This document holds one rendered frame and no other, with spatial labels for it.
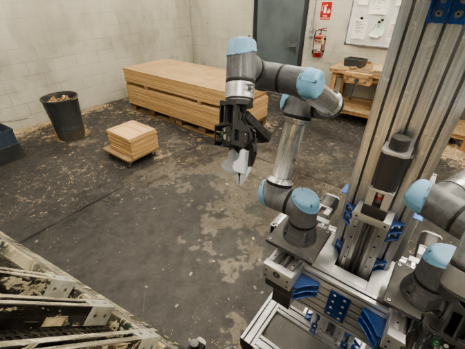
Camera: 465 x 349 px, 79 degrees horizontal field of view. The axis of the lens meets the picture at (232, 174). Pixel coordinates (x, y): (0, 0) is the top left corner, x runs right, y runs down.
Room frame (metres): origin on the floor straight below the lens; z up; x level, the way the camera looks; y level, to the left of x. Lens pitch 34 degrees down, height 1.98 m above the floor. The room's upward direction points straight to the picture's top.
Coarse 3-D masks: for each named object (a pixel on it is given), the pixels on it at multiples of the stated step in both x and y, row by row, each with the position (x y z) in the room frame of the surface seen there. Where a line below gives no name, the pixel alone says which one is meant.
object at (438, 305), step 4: (436, 300) 0.31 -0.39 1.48; (440, 300) 0.30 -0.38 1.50; (444, 300) 0.29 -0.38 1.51; (428, 304) 0.33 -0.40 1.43; (432, 304) 0.32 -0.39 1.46; (436, 304) 0.30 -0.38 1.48; (440, 304) 0.29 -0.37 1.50; (428, 308) 0.32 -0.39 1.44; (432, 308) 0.30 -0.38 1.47; (436, 308) 0.29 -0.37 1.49; (440, 308) 0.28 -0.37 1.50; (436, 312) 0.30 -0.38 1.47
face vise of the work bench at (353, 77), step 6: (348, 72) 4.47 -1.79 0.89; (354, 72) 4.44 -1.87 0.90; (348, 78) 4.45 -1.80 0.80; (354, 78) 4.40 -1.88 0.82; (360, 78) 4.35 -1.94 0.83; (366, 78) 4.30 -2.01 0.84; (372, 78) 4.34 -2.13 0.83; (354, 84) 4.32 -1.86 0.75; (360, 84) 4.34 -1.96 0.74; (366, 84) 4.29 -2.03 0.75
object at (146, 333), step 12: (60, 336) 0.35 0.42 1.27; (72, 336) 0.36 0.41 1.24; (84, 336) 0.38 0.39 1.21; (96, 336) 0.40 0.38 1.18; (108, 336) 0.42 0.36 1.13; (120, 336) 0.45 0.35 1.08; (132, 336) 0.47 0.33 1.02; (144, 336) 0.48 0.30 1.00; (156, 336) 0.51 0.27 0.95; (0, 348) 0.26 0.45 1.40; (12, 348) 0.27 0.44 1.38; (24, 348) 0.29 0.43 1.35; (36, 348) 0.29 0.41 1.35; (48, 348) 0.30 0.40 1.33; (60, 348) 0.31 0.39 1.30; (72, 348) 0.32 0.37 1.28; (84, 348) 0.34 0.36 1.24; (96, 348) 0.35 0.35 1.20; (108, 348) 0.38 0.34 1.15; (120, 348) 0.40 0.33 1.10; (132, 348) 0.43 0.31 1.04; (144, 348) 0.46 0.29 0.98
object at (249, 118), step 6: (246, 114) 0.67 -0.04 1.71; (252, 114) 0.68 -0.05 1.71; (246, 120) 0.67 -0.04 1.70; (252, 120) 0.67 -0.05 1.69; (258, 126) 0.68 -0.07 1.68; (258, 132) 0.68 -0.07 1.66; (264, 132) 0.69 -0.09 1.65; (258, 138) 0.69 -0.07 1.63; (264, 138) 0.69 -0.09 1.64; (270, 138) 0.70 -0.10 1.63
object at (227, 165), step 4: (232, 152) 0.64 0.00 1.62; (236, 152) 0.65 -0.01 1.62; (232, 156) 0.64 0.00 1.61; (236, 156) 0.64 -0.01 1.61; (228, 160) 0.62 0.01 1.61; (232, 160) 0.63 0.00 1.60; (236, 160) 0.64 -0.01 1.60; (224, 164) 0.61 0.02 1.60; (228, 164) 0.62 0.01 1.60; (224, 168) 0.60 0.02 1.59; (228, 168) 0.61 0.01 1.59; (232, 172) 0.61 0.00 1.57; (236, 172) 0.62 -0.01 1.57; (236, 176) 0.61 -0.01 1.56; (236, 180) 0.61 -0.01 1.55
